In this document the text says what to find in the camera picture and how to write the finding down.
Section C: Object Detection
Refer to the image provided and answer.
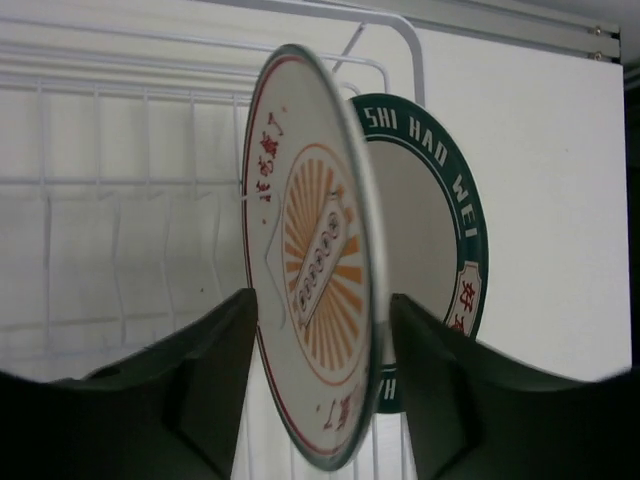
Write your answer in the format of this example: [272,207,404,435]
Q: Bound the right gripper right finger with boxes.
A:
[390,294,639,479]

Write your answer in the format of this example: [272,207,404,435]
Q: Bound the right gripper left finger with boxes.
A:
[1,288,257,479]

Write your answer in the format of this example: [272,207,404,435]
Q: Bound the green rimmed plate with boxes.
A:
[347,92,490,415]

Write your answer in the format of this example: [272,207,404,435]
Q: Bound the orange sunburst plate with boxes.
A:
[241,44,389,472]

